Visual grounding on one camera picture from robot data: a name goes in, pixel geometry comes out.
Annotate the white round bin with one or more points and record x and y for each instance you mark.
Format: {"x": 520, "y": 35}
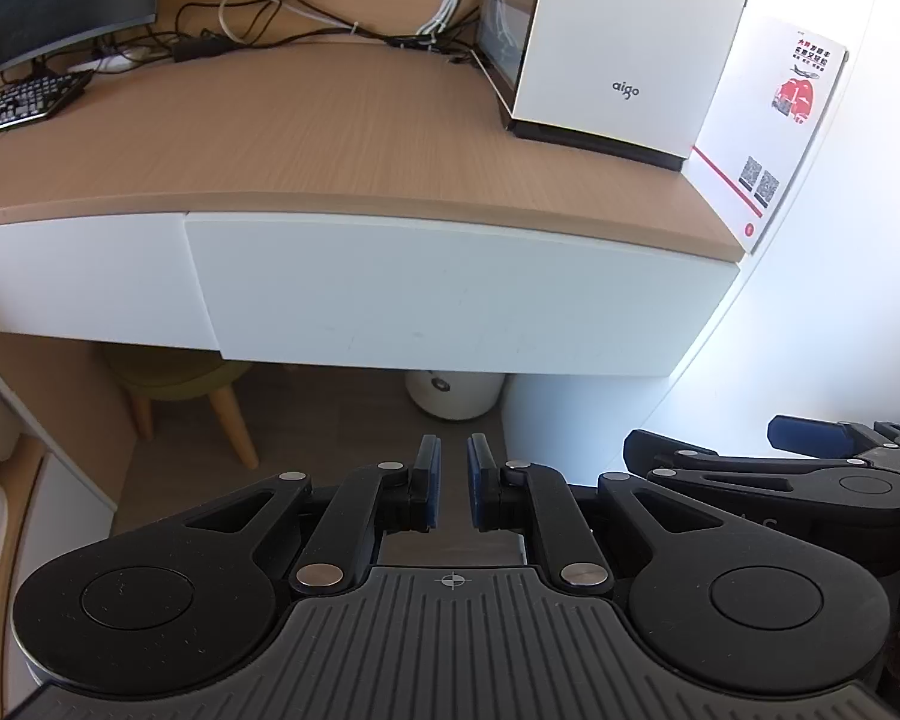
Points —
{"x": 450, "y": 395}

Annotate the narrow white desk drawer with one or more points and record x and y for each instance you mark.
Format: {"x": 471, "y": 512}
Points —
{"x": 75, "y": 277}

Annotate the black power adapter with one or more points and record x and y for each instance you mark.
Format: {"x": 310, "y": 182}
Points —
{"x": 195, "y": 51}

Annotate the green stool with wooden legs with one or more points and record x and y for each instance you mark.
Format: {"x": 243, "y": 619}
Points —
{"x": 172, "y": 375}

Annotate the white red printed card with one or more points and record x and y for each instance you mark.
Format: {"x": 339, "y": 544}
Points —
{"x": 765, "y": 142}

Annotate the wide white desk drawer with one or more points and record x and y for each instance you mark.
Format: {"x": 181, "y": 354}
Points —
{"x": 420, "y": 292}

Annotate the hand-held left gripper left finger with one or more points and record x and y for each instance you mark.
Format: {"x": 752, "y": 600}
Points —
{"x": 429, "y": 484}

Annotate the black keyboard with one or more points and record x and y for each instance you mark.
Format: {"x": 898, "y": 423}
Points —
{"x": 15, "y": 101}

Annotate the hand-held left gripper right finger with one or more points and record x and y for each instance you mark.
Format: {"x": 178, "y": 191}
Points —
{"x": 481, "y": 484}

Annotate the white computer case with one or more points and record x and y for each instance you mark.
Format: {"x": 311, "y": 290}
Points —
{"x": 615, "y": 30}

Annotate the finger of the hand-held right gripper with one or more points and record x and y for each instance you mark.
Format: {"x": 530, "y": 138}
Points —
{"x": 802, "y": 433}
{"x": 645, "y": 450}

